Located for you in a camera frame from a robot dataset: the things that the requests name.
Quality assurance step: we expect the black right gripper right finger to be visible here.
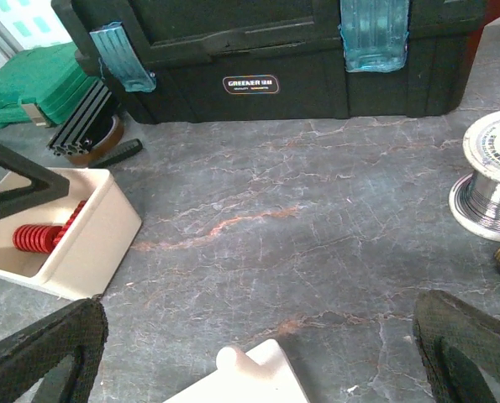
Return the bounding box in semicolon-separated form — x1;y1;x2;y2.
413;290;500;402

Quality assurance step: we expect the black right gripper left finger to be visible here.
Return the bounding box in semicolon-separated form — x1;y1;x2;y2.
0;298;108;402

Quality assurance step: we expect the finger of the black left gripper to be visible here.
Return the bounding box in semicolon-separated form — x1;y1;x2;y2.
0;144;70;220

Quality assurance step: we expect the large red spring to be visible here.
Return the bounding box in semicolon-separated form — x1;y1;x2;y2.
12;224;62;254

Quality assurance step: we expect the small red springs row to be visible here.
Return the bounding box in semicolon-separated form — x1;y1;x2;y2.
53;200;87;247

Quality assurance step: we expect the white plastic parts bin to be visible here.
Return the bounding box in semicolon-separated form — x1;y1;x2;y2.
0;168;142;301

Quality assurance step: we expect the green plastic tool case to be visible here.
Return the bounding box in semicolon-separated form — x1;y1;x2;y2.
0;43;97;128

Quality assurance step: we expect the black plastic toolbox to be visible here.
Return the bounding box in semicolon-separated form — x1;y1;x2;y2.
51;1;500;124

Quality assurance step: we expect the black screwdriver handle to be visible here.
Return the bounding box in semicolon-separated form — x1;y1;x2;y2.
88;139;143;169

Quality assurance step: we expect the solder wire spool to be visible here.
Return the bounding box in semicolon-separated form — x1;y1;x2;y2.
449;111;500;242

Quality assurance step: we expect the white peg base plate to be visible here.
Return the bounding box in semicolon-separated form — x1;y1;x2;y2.
168;338;309;403

